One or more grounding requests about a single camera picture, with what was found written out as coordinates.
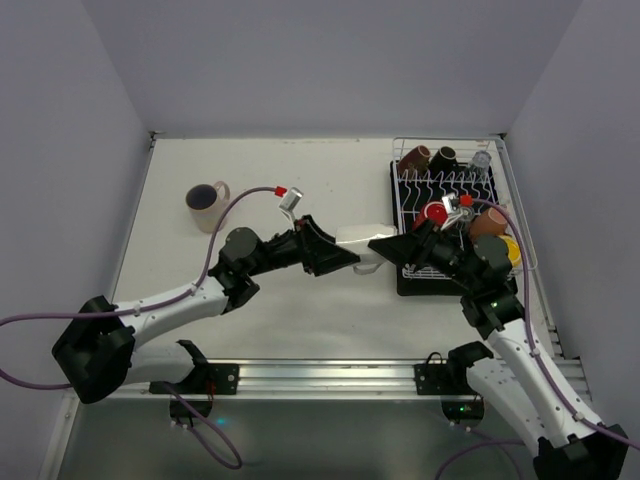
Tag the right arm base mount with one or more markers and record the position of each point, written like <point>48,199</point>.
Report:
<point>445,376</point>

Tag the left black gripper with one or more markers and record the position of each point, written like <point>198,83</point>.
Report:
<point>307,245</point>

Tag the black cup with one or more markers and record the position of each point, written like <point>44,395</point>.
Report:
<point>444,161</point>

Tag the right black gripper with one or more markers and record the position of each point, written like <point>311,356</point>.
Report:
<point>423,245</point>

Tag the terracotta orange cup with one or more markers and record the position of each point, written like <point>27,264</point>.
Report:
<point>489,222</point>

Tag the red mug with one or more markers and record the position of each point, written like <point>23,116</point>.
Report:
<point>433,211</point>

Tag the pink beige mug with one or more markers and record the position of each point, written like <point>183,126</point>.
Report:
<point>206,204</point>

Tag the yellow mug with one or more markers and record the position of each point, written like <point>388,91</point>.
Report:
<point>513,250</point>

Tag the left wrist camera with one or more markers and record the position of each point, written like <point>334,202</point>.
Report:
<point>290,199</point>

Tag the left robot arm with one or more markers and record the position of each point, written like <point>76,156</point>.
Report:
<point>106,346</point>

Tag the clear drinking glass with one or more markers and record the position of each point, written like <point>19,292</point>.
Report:
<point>460,220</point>

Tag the clear glass at rack back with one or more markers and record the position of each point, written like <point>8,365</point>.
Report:
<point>478,167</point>

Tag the aluminium rail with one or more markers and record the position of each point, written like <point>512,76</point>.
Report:
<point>326,379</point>

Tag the black drip tray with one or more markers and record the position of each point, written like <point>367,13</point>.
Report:
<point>410,193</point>

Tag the dark brown cup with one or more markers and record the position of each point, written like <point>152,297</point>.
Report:
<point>416,161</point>

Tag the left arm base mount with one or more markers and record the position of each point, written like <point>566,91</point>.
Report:
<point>204,381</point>

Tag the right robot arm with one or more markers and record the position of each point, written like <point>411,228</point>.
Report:
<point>509,367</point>

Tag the white mug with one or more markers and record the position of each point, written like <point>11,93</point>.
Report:
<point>356,239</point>

